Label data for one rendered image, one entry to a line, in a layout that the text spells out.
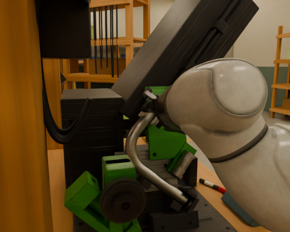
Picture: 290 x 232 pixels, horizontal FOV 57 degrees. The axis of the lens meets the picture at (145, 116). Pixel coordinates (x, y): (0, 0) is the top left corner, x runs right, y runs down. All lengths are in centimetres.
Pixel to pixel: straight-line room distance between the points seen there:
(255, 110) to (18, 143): 36
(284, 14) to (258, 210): 780
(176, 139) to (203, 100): 46
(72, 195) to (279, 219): 31
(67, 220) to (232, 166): 60
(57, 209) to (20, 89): 56
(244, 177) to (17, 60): 38
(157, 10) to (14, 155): 1023
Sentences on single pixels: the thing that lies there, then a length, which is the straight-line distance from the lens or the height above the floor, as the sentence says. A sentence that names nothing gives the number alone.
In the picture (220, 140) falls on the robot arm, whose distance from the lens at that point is 37.
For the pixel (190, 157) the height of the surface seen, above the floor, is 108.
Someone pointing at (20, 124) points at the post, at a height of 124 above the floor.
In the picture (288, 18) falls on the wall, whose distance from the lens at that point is 802.
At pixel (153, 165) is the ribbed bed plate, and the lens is 79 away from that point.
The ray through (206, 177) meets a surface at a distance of 110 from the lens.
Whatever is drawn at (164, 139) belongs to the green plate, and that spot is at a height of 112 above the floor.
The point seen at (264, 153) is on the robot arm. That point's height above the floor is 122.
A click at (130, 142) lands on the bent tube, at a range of 71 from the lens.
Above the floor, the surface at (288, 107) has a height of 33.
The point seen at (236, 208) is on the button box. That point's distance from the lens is 88.
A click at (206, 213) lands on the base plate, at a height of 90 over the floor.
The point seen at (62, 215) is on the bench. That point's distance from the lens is 92.
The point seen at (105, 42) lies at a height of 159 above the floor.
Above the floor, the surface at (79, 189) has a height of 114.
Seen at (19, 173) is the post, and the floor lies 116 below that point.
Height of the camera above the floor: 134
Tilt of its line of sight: 11 degrees down
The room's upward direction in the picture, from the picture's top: straight up
